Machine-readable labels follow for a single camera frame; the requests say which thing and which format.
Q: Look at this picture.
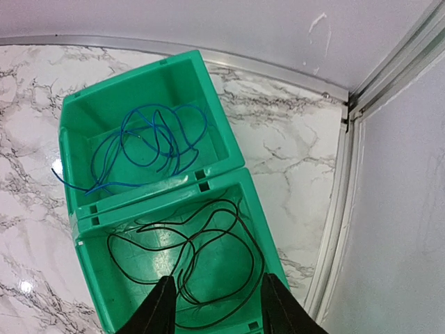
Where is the blue wire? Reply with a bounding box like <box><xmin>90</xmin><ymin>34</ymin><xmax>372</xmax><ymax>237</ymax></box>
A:
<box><xmin>51</xmin><ymin>104</ymin><xmax>209</xmax><ymax>196</ymax></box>

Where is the right aluminium frame post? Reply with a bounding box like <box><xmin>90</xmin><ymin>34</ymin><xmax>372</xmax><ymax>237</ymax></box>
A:
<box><xmin>342</xmin><ymin>0</ymin><xmax>445</xmax><ymax>116</ymax></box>

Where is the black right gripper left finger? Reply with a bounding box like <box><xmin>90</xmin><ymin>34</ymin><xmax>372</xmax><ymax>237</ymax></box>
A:
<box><xmin>116</xmin><ymin>276</ymin><xmax>177</xmax><ymax>334</ymax></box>

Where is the green three-compartment plastic bin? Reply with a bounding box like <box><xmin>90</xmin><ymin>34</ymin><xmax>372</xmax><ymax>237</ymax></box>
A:
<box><xmin>57</xmin><ymin>51</ymin><xmax>284</xmax><ymax>333</ymax></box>

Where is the black wire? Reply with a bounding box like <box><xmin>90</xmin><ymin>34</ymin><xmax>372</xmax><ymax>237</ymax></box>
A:
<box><xmin>106</xmin><ymin>198</ymin><xmax>267</xmax><ymax>330</ymax></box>

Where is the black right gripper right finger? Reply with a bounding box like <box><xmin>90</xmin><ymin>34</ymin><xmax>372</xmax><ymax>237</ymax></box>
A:
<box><xmin>261</xmin><ymin>273</ymin><xmax>327</xmax><ymax>334</ymax></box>

